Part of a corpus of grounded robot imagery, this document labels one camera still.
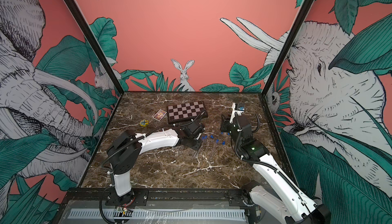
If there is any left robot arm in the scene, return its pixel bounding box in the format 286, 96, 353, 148
101, 110, 207, 197

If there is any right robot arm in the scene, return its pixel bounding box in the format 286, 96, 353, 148
220, 113, 331, 224

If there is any folded chess board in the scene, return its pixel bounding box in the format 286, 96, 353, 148
166, 100, 208, 124

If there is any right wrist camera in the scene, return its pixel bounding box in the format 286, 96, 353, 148
231, 103, 245, 118

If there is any yellow small toy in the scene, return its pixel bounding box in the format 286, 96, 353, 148
139, 119, 149, 127

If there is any small card box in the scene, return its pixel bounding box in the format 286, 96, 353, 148
153, 109, 167, 121

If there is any test tube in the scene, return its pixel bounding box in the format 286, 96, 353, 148
193, 136, 208, 158
209, 139, 219, 161

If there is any black mounting rail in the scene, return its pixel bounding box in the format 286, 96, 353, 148
62, 188, 252, 207

